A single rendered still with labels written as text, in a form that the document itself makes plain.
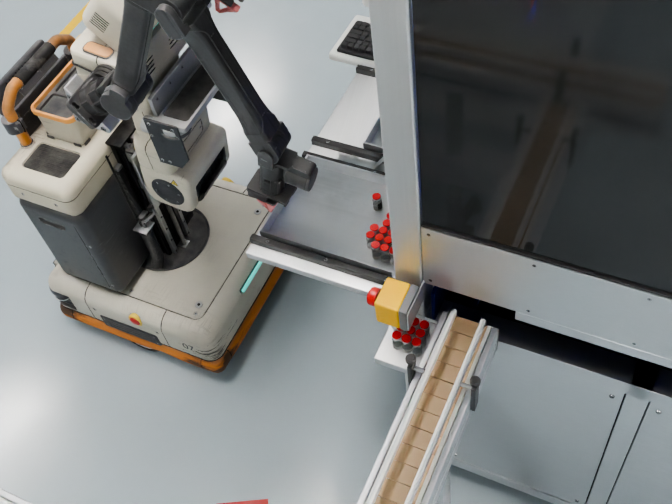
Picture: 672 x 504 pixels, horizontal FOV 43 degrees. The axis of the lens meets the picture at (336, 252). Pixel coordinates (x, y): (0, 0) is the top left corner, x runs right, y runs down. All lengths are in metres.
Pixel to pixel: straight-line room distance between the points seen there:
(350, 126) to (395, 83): 0.91
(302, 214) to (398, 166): 0.62
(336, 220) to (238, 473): 1.01
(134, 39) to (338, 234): 0.66
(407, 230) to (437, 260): 0.09
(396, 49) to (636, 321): 0.68
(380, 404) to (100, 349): 1.01
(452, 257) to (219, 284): 1.24
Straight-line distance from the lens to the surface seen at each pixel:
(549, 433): 2.16
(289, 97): 3.66
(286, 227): 2.05
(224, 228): 2.87
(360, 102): 2.31
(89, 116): 2.03
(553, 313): 1.69
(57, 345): 3.16
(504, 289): 1.67
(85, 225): 2.53
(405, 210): 1.58
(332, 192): 2.10
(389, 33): 1.29
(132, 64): 1.82
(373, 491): 1.61
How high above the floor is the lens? 2.48
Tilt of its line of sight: 53 degrees down
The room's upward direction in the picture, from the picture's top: 11 degrees counter-clockwise
